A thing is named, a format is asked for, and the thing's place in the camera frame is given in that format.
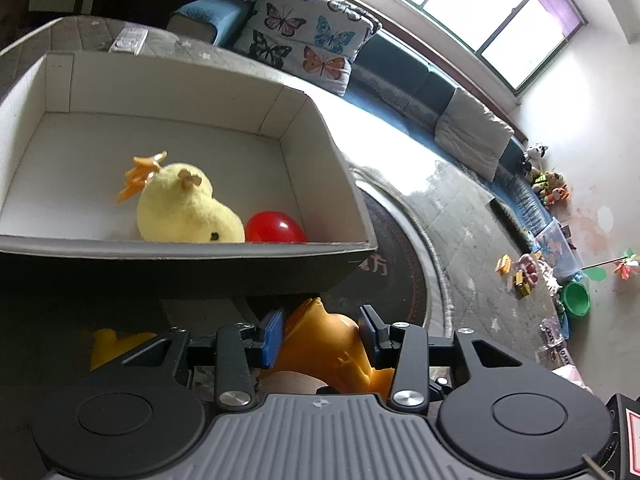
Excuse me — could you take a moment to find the yellow plush chick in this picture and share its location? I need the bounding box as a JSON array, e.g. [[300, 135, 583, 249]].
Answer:
[[116, 151, 247, 244]]

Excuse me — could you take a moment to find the window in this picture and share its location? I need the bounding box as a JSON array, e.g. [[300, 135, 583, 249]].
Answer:
[[345, 0, 588, 93]]

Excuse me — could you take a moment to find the butterfly print pillow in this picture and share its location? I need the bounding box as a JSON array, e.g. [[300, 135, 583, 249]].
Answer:
[[232, 0, 373, 97], [277, 0, 383, 61]]

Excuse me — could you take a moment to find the clear plastic packet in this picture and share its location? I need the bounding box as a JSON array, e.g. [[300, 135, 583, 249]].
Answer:
[[539, 317, 571, 348]]

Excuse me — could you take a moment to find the orange brown plush toy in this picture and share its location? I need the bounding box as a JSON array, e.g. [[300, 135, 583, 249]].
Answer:
[[542, 172, 571, 206]]

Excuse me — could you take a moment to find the green plastic bucket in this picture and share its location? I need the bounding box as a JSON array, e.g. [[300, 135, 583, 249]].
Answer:
[[562, 281, 592, 320]]

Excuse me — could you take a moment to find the colourful pinwheel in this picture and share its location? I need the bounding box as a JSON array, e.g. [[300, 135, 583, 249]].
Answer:
[[582, 247, 640, 283]]

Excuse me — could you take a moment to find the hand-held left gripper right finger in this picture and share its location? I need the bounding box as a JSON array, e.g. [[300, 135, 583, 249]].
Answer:
[[359, 305, 531, 409]]

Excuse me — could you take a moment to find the grey cardboard box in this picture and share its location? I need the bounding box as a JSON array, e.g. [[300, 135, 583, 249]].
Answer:
[[0, 51, 378, 306]]

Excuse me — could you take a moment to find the yellow rubber toy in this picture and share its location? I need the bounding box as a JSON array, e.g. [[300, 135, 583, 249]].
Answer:
[[90, 327, 158, 371]]

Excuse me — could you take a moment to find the red ball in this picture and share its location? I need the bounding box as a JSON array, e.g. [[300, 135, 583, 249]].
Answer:
[[244, 211, 308, 244]]

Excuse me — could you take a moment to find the pink toy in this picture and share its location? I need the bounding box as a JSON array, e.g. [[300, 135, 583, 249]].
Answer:
[[515, 254, 543, 283]]

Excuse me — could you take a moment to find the white remote control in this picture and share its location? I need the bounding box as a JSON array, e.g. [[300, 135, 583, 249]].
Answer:
[[109, 28, 150, 55]]

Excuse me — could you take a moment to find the clear plastic storage box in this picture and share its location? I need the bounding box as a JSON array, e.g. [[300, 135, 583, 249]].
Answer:
[[535, 217, 583, 281]]

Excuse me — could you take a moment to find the grey cushion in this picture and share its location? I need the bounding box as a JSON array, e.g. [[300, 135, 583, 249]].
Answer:
[[434, 87, 516, 181]]

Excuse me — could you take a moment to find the teal sofa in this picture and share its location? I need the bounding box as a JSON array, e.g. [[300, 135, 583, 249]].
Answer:
[[167, 0, 556, 241]]

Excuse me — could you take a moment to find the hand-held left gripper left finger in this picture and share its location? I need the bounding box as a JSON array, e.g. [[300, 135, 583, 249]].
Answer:
[[117, 307, 287, 411]]

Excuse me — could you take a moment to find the black and white plush toy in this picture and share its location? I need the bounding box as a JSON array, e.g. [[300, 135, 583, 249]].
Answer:
[[522, 144, 549, 168]]

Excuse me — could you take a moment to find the orange rubber duck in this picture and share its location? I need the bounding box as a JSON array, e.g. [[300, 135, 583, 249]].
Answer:
[[272, 297, 401, 396]]

